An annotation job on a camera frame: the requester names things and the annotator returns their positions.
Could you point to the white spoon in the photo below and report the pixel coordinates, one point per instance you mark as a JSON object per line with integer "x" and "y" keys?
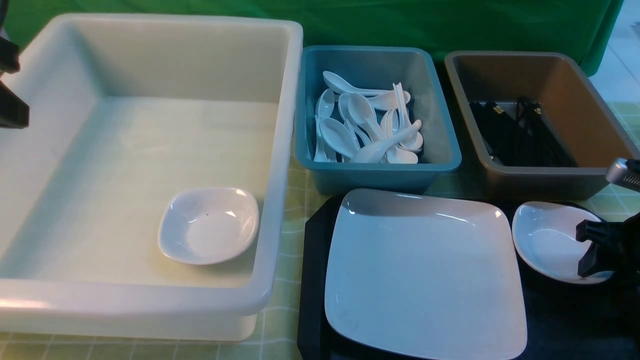
{"x": 380, "y": 99}
{"x": 373, "y": 153}
{"x": 414, "y": 143}
{"x": 359, "y": 110}
{"x": 339, "y": 137}
{"x": 324, "y": 109}

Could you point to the teal plastic bin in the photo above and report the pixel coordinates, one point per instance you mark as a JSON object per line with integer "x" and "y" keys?
{"x": 376, "y": 68}

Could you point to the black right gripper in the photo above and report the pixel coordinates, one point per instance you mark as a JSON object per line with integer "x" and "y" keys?
{"x": 613, "y": 246}

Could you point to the black chopsticks pile in bin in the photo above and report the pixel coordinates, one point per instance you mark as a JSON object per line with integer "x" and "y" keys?
{"x": 519, "y": 140}

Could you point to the green backdrop cloth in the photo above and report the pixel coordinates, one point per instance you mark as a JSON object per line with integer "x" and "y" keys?
{"x": 579, "y": 29}

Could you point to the white small dish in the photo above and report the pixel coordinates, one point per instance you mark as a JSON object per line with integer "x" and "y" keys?
{"x": 544, "y": 235}
{"x": 208, "y": 225}

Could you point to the large white plastic tub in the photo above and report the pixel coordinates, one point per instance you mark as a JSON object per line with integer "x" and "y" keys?
{"x": 126, "y": 112}

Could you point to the brown plastic bin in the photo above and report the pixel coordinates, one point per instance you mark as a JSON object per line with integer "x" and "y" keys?
{"x": 571, "y": 107}

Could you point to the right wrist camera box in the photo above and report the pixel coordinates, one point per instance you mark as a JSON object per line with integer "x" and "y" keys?
{"x": 625, "y": 173}

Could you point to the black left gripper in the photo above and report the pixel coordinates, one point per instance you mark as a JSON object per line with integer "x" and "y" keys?
{"x": 14, "y": 112}

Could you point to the green checked tablecloth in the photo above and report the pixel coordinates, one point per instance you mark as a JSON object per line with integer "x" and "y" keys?
{"x": 275, "y": 333}

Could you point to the large white square plate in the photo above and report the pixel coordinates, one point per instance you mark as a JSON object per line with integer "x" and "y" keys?
{"x": 427, "y": 277}

